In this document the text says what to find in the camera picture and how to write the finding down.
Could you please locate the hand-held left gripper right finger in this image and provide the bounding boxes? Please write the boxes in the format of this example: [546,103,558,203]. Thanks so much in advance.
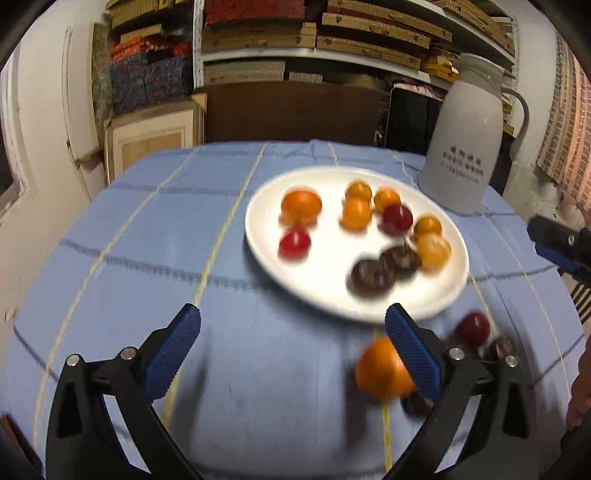
[385,303,541,480]

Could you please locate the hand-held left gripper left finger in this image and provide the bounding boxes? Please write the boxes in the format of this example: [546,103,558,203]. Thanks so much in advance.
[45,302,204,480]

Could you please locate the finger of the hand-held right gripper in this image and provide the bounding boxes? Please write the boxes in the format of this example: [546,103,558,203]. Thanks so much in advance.
[527,216,591,259]
[536,241,591,275]

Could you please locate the large orange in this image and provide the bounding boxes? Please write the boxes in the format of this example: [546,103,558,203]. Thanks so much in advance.
[355,337,416,401]
[280,189,322,227]

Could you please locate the dark red plum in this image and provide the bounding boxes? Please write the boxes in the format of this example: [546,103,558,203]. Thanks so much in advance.
[455,312,491,352]
[379,204,414,236]

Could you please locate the yellow orange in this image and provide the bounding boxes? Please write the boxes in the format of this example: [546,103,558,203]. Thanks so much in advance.
[416,233,452,273]

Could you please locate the white plate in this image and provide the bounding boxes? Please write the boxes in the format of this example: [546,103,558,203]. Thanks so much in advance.
[245,167,470,324]

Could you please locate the small orange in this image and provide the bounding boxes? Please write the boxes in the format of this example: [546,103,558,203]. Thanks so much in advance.
[341,198,373,232]
[373,187,402,213]
[413,215,443,238]

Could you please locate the red cherry tomato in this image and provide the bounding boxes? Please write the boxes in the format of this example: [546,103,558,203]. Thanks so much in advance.
[278,229,311,260]

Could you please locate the brick patterned curtain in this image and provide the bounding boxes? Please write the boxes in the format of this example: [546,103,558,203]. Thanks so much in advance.
[536,32,591,208]

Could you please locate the blue checked tablecloth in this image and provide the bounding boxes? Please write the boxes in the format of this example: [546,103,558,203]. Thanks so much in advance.
[0,140,587,480]

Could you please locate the white thermos jug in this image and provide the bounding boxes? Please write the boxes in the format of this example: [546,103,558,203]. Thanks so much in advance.
[418,53,530,215]

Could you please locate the black panel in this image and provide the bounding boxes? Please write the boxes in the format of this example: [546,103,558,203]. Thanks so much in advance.
[384,85,446,153]

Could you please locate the window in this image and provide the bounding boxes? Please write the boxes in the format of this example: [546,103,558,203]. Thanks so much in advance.
[0,69,38,217]

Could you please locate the stack of woven flat boxes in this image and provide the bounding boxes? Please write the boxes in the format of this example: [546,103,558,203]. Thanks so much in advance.
[201,0,515,84]

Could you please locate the white door panel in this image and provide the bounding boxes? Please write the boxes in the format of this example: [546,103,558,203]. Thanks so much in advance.
[62,25,107,185]

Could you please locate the stack of blue patterned boxes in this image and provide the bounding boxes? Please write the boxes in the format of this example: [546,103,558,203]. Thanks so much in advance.
[111,41,195,116]

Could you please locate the dark brown wooden board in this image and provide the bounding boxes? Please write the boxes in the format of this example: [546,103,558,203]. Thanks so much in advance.
[203,80,389,146]

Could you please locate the green marbled board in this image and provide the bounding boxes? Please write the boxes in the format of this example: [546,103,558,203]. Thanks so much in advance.
[91,23,114,123]

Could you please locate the white metal shelf unit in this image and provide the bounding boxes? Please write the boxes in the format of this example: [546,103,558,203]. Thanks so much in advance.
[191,0,518,93]

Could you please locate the pile of woven boxes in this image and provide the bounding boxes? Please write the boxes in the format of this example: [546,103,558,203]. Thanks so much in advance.
[105,0,195,44]

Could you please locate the red patterned boxes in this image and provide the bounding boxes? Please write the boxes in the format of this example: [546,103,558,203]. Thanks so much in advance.
[205,0,305,26]

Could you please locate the pale wooden picture frame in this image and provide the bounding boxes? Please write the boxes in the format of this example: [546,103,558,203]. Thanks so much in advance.
[104,95,206,183]

